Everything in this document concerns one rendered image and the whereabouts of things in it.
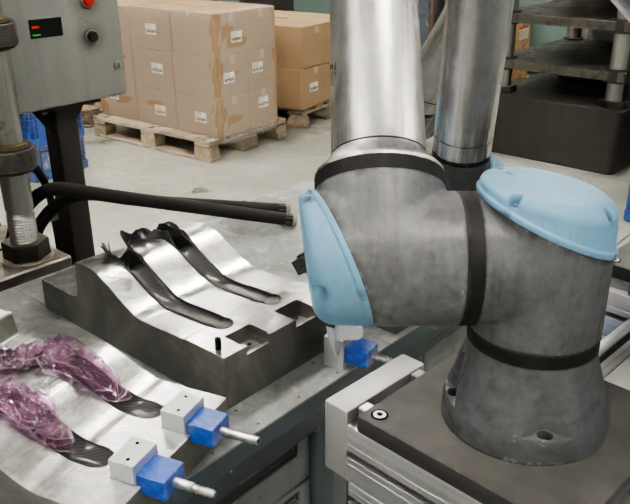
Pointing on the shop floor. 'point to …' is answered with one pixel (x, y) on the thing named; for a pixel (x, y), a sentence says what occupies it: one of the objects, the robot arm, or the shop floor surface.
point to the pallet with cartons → (302, 66)
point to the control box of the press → (65, 89)
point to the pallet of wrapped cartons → (196, 76)
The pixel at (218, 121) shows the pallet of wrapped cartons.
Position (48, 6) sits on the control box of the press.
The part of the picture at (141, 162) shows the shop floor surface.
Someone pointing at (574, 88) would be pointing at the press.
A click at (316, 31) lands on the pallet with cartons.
